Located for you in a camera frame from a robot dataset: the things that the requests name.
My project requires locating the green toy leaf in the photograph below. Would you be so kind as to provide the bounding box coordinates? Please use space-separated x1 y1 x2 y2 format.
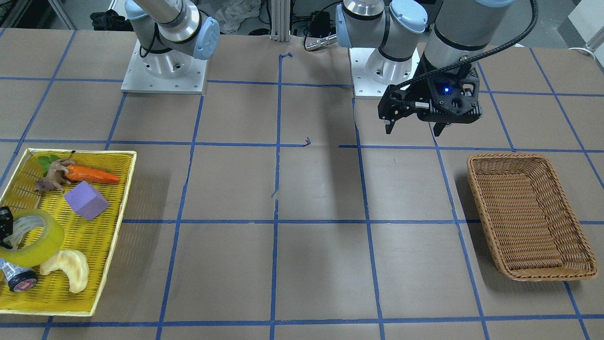
37 155 59 176

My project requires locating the yellow plastic tray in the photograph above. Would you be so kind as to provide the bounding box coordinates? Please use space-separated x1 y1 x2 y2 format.
1 148 137 317

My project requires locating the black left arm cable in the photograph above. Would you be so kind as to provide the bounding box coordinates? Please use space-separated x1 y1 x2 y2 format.
389 0 538 95

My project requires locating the small silver black can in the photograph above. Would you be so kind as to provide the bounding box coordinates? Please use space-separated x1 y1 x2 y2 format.
0 259 38 292

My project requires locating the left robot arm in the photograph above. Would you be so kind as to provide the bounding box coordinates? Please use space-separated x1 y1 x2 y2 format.
335 0 512 136

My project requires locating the aluminium frame post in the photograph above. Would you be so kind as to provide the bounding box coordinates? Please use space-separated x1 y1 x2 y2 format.
269 0 292 44

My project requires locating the pale croissant toy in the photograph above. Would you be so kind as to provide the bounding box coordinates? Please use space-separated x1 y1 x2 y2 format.
40 249 89 293

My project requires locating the purple foam block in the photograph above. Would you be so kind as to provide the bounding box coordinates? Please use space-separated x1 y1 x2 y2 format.
63 181 110 221

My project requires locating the orange toy carrot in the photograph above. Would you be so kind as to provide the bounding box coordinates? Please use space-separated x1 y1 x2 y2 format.
66 164 121 184

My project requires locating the brown wicker basket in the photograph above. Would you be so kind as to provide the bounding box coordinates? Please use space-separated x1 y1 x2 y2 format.
466 153 598 281

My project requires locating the brown toy animal figure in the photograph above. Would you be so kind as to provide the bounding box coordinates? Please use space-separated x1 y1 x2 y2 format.
34 150 76 194

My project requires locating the yellow tape roll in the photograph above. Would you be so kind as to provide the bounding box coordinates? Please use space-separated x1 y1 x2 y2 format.
0 209 65 267

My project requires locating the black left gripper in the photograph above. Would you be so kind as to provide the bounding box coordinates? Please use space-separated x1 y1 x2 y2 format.
377 67 483 137

